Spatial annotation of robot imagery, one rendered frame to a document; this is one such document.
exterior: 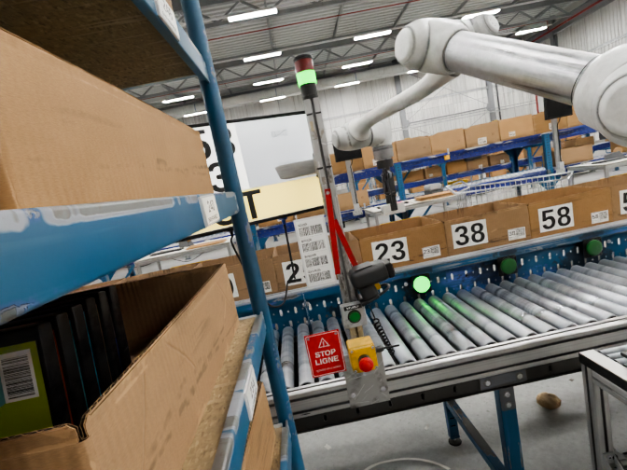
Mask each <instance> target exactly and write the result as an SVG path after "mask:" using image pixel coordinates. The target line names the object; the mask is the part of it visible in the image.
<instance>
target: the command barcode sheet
mask: <svg viewBox="0 0 627 470"><path fill-rule="evenodd" d="M293 221H294V226H295V230H296V235H297V239H298V244H299V249H300V256H301V261H302V266H303V270H304V274H305V279H306V283H307V288H308V289H309V288H314V287H318V286H323V285H327V284H332V283H336V282H337V278H336V275H335V269H334V264H333V259H332V254H331V250H330V245H329V240H328V235H327V227H326V222H328V217H327V216H326V217H324V215H323V214H321V215H316V216H311V217H306V218H302V219H298V220H293Z"/></svg>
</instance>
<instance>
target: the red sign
mask: <svg viewBox="0 0 627 470"><path fill-rule="evenodd" d="M304 340H305V344H306V349H307V353H308V357H309V362H310V367H311V371H312V375H313V378H317V377H322V376H326V375H330V374H334V373H339V372H343V371H347V370H346V365H345V362H350V359H349V355H348V354H347V355H343V351H342V346H341V338H340V333H339V329H335V330H330V331H326V332H322V333H317V334H312V335H309V336H304Z"/></svg>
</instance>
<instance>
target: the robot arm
mask: <svg viewBox="0 0 627 470"><path fill-rule="evenodd" d="M498 31H499V24H498V21H497V20H496V18H495V17H494V16H493V15H491V14H487V13H481V14H479V15H476V16H474V17H472V18H471V19H470V20H452V19H446V18H425V19H419V20H416V21H413V22H411V23H409V24H408V25H406V26H405V27H403V28H402V30H401V31H400V33H399V34H398V35H397V39H396V44H395V53H396V57H397V60H398V62H399V63H400V64H401V65H403V66H404V67H406V68H407V69H409V70H412V71H419V72H421V73H427V74H426V75H425V76H424V77H423V78H422V79H421V80H420V81H419V82H417V83H416V84H414V85H413V86H411V87H410V88H408V89H407V90H404V91H403V92H401V93H400V94H399V95H397V96H395V97H393V98H392V99H390V100H388V101H387V102H385V103H383V104H381V105H379V106H378V107H376V108H374V109H373V110H371V111H369V112H368V113H367V114H366V115H364V116H363V117H362V118H354V119H352V120H351V121H349V122H347V123H345V124H344V125H342V126H340V127H338V128H337V129H335V130H334V131H333V133H332V135H331V141H332V144H333V145H334V146H335V147H336V148H337V149H339V150H343V151H350V150H357V149H361V148H364V147H368V146H372V151H373V157H374V160H377V161H376V164H377V169H378V170H379V169H382V173H381V178H382V182H383V194H385V198H386V204H389V203H390V207H391V211H395V210H397V199H396V194H397V193H396V187H395V181H394V173H393V172H391V170H390V167H393V166H394V162H393V159H391V158H392V157H393V156H394V152H393V146H392V130H391V125H390V122H389V119H388V117H390V116H392V115H394V114H395V113H397V112H399V111H401V110H403V109H405V108H407V107H409V106H411V105H413V104H416V103H417V102H419V101H421V100H423V99H424V98H425V97H427V96H428V95H430V94H431V93H433V92H434V91H436V90H438V89H439V88H440V87H442V86H443V85H445V84H447V83H448V82H450V81H451V80H453V79H455V78H457V77H458V76H460V75H461V74H463V75H467V76H472V77H476V78H478V79H482V80H485V81H489V82H492V83H495V84H498V85H502V86H505V87H509V88H512V89H515V90H520V91H524V92H527V93H531V94H534V95H537V96H540V97H544V98H547V99H551V100H553V101H557V102H560V103H563V104H569V105H573V106H574V110H575V113H576V115H577V117H578V120H579V122H581V123H582V124H584V125H586V126H588V127H590V128H592V129H594V130H596V131H599V132H600V133H601V134H602V135H603V136H605V138H606V139H608V140H609V141H611V142H613V143H615V144H617V145H621V146H625V147H627V44H622V45H619V46H617V47H615V48H612V49H610V50H609V51H607V52H605V53H603V54H596V53H590V52H585V51H580V50H574V49H569V48H559V47H554V46H548V45H542V44H538V43H532V42H526V41H522V40H516V39H510V38H505V37H500V36H498Z"/></svg>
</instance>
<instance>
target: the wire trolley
mask: <svg viewBox="0 0 627 470"><path fill-rule="evenodd" d="M567 173H571V174H570V175H569V176H567V178H562V174H566V173H555V174H548V175H541V176H535V177H528V178H522V179H515V180H508V181H502V182H495V183H490V184H483V185H476V186H470V185H468V184H467V183H465V182H464V181H462V180H461V181H458V182H455V183H453V184H450V185H448V186H446V187H445V188H447V189H448V190H450V191H451V192H452V193H453V194H454V195H456V198H457V194H459V195H460V194H461V196H460V201H461V197H462V194H463V198H464V194H465V200H463V199H462V201H461V208H462V204H464V205H466V207H468V206H469V204H470V203H471V204H470V206H473V205H472V203H474V202H472V201H471V202H470V199H471V197H474V196H471V194H470V197H468V196H469V193H470V192H475V194H476V195H477V192H478V191H480V192H482V191H485V193H486V194H484V195H486V200H485V201H487V202H488V201H490V200H488V197H487V195H489V194H487V190H492V193H491V197H492V194H495V195H496V191H495V193H493V189H497V193H498V189H499V188H500V191H501V188H503V190H504V188H506V187H510V190H509V191H507V190H506V195H507V192H509V195H510V192H511V188H512V187H515V190H514V191H516V197H518V194H517V191H519V190H517V187H519V186H527V187H528V185H534V187H535V184H540V187H536V188H538V192H539V189H540V188H541V183H547V185H548V182H553V183H554V182H555V184H554V186H551V185H550V187H554V188H555V187H556V181H561V184H560V185H558V186H561V187H563V182H562V180H567V182H568V184H566V185H569V186H572V185H574V184H575V182H574V172H567ZM559 174H560V175H561V179H556V178H555V180H550V176H553V175H554V176H555V175H559ZM546 176H548V177H549V180H548V181H544V177H546ZM539 177H543V181H541V182H538V179H537V182H534V183H533V180H532V183H527V180H526V179H533V178H539ZM520 180H521V184H520V185H516V181H520ZM522 180H526V184H522ZM513 181H515V185H514V186H512V185H510V186H506V182H513ZM458 183H463V184H464V185H466V186H467V188H464V189H462V190H460V191H458V192H454V191H453V190H452V189H450V188H449V187H450V186H453V185H455V184H458ZM500 183H505V186H504V187H493V188H491V186H490V188H485V189H480V190H472V191H470V188H471V187H475V188H476V187H481V186H487V185H493V184H499V185H500ZM556 188H557V187H556ZM468 189H469V191H466V192H465V190H468ZM463 191H464V192H463ZM541 191H542V188H541ZM467 193H468V195H467ZM459 195H458V199H459ZM466 196H467V199H466ZM477 196H481V194H480V195H477ZM477 196H476V201H477V205H478V202H482V197H481V201H478V198H477ZM511 198H512V192H511ZM468 199H469V202H468V205H467V200H468ZM460 201H459V206H460ZM465 201H466V203H465ZM463 202H464V203H463ZM464 205H463V208H464ZM459 206H458V209H459Z"/></svg>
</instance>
